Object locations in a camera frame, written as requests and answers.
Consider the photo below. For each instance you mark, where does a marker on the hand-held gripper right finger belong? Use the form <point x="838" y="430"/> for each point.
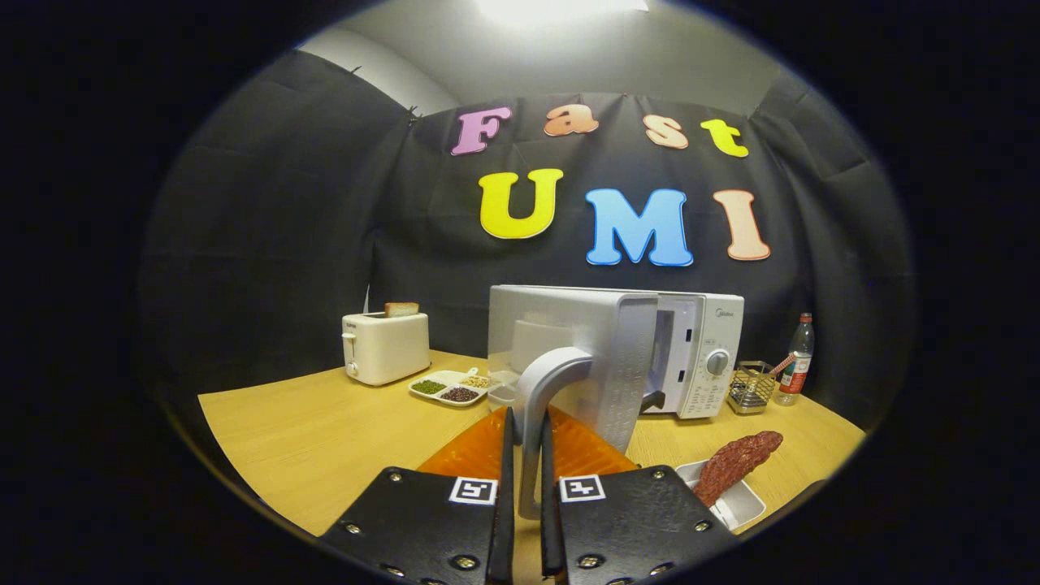
<point x="550" y="528"/>

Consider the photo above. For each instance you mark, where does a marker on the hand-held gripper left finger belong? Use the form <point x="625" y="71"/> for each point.
<point x="508" y="520"/>

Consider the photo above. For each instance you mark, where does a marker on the dark red meat strip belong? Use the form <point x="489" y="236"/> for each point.
<point x="735" y="463"/>

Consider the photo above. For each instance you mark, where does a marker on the white toaster oven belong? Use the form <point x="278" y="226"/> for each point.
<point x="569" y="317"/>

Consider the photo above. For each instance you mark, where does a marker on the cream toaster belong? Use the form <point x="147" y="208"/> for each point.
<point x="390" y="349"/>

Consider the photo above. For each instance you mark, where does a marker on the white divided bean dish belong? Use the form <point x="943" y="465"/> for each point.
<point x="447" y="388"/>

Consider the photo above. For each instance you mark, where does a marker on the white ribbed tray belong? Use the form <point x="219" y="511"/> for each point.
<point x="743" y="508"/>

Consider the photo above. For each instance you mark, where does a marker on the toast slice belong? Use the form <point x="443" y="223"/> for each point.
<point x="402" y="309"/>

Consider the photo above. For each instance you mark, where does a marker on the red striped straw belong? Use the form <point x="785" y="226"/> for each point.
<point x="785" y="365"/>

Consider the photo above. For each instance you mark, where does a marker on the red label plastic bottle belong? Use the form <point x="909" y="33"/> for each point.
<point x="795" y="366"/>

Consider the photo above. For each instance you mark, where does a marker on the ceiling light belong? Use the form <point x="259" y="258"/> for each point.
<point x="561" y="8"/>

